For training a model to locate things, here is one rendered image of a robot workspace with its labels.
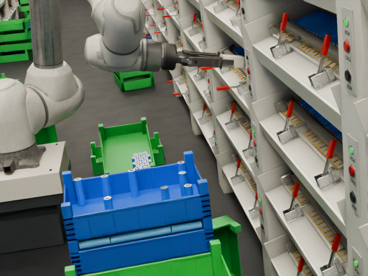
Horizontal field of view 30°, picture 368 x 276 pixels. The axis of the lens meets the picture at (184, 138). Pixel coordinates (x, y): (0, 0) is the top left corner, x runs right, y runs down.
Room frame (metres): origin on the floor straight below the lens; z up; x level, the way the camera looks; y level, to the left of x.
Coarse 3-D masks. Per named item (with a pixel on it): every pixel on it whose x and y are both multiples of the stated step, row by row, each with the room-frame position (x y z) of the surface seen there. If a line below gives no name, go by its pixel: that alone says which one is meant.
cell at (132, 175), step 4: (128, 172) 1.44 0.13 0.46; (132, 172) 1.44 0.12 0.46; (128, 176) 1.44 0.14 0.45; (132, 176) 1.44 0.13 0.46; (132, 180) 1.44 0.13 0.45; (136, 180) 1.44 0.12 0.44; (132, 184) 1.44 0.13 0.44; (136, 184) 1.44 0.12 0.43; (132, 188) 1.44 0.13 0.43; (136, 188) 1.44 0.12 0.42; (132, 192) 1.44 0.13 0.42; (136, 192) 1.44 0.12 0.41; (132, 196) 1.44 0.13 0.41; (136, 196) 1.44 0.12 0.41
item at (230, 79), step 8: (232, 40) 2.31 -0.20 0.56; (208, 48) 2.30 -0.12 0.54; (216, 48) 2.30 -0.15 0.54; (224, 48) 2.30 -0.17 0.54; (232, 48) 2.29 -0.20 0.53; (216, 72) 2.20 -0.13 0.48; (232, 72) 2.09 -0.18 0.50; (224, 80) 2.05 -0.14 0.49; (232, 80) 2.01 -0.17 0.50; (240, 80) 1.97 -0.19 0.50; (240, 96) 1.84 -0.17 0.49; (248, 96) 1.70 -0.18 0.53; (240, 104) 1.86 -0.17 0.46; (248, 104) 1.70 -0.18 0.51; (248, 112) 1.75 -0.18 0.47
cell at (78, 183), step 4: (76, 180) 1.43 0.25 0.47; (80, 180) 1.43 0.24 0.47; (76, 184) 1.43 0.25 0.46; (80, 184) 1.43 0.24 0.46; (76, 188) 1.43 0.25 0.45; (80, 188) 1.43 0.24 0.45; (76, 192) 1.43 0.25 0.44; (80, 192) 1.42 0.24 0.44; (80, 196) 1.42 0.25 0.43; (84, 196) 1.43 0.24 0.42; (80, 200) 1.42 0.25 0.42; (84, 200) 1.43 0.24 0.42; (80, 204) 1.42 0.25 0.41; (84, 204) 1.43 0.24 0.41
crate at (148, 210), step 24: (144, 168) 1.48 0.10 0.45; (168, 168) 1.48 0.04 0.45; (192, 168) 1.47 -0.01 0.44; (72, 192) 1.44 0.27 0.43; (96, 192) 1.46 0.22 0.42; (120, 192) 1.47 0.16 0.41; (144, 192) 1.46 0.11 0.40; (72, 216) 1.26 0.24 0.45; (96, 216) 1.27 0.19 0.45; (120, 216) 1.27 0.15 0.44; (144, 216) 1.28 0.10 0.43; (168, 216) 1.28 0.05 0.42; (192, 216) 1.29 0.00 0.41; (72, 240) 1.26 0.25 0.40
